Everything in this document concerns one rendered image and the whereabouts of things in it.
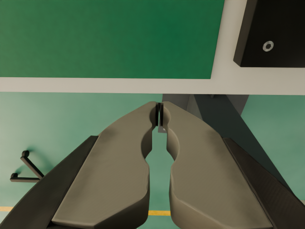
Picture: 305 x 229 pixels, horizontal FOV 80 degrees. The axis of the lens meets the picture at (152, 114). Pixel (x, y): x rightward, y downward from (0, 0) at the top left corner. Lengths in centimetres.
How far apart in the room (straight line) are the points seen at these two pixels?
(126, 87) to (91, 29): 7
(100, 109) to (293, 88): 102
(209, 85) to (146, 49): 8
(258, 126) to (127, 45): 120
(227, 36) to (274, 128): 121
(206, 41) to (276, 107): 112
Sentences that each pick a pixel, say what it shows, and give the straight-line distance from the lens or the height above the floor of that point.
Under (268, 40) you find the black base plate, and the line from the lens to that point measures 20.
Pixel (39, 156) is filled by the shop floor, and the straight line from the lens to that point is 162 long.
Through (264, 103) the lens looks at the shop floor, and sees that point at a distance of 125.
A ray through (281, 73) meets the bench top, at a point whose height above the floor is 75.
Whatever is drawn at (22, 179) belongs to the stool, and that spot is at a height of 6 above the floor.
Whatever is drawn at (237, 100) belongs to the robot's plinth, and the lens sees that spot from 115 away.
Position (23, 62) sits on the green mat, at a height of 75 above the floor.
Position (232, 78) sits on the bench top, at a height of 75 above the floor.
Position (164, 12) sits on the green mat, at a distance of 20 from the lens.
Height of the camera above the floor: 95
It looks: 57 degrees down
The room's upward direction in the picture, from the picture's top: 177 degrees counter-clockwise
